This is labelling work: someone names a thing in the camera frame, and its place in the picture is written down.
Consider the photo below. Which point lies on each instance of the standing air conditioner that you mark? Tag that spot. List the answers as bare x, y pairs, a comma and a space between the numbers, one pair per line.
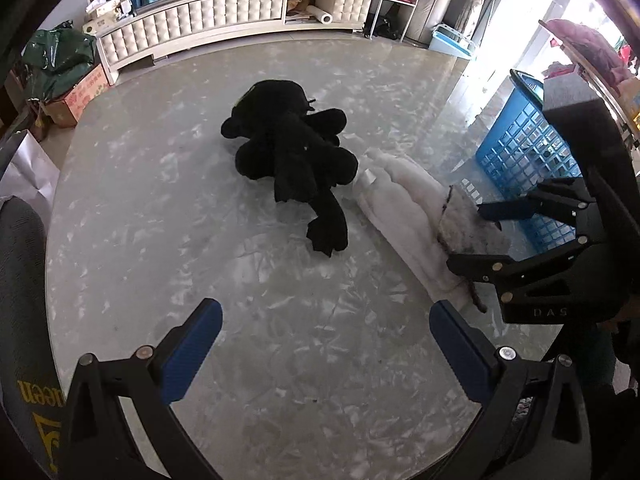
440, 0

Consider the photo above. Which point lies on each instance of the grey chair with yellow print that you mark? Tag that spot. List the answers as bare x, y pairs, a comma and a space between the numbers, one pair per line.
20, 310

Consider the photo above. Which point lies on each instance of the white tissue box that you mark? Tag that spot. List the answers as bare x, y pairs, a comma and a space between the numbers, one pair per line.
102, 7

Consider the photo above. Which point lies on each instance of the white tufted television cabinet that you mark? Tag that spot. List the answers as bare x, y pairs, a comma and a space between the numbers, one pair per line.
200, 15

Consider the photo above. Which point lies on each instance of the black plush toy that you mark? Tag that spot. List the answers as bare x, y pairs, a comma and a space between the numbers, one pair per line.
290, 150

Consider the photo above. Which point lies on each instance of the blue plastic basket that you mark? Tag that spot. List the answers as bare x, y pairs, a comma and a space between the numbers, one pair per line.
505, 145

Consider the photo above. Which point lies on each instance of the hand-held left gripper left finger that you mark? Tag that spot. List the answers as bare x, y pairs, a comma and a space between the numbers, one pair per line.
197, 340

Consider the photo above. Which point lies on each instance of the white paper bag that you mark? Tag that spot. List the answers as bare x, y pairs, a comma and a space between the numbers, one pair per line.
27, 175

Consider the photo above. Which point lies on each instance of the cardboard box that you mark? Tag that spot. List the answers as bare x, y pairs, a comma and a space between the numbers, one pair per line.
80, 97

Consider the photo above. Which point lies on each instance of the grey marbled cloth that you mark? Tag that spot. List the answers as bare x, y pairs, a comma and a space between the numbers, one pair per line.
470, 235

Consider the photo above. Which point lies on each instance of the wooden clothes rack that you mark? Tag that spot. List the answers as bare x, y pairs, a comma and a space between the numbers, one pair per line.
600, 85

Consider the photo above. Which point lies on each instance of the white fluffy towel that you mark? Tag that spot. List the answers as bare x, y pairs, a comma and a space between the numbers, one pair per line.
405, 210

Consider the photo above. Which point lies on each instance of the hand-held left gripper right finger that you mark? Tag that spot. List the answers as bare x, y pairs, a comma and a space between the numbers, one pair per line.
452, 345

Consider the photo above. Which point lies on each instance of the pink clothes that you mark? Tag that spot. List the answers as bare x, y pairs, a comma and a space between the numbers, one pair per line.
585, 45

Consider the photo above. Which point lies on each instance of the light blue storage bin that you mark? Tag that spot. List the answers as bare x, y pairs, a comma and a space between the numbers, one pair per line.
450, 42

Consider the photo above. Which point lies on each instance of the white paper roll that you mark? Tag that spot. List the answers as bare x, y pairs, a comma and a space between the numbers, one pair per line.
320, 15

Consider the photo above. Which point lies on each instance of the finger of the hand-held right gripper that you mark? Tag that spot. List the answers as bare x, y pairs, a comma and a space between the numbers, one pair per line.
530, 267
555, 200

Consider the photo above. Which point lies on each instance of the green plastic bag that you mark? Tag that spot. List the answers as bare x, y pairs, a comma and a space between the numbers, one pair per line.
60, 60

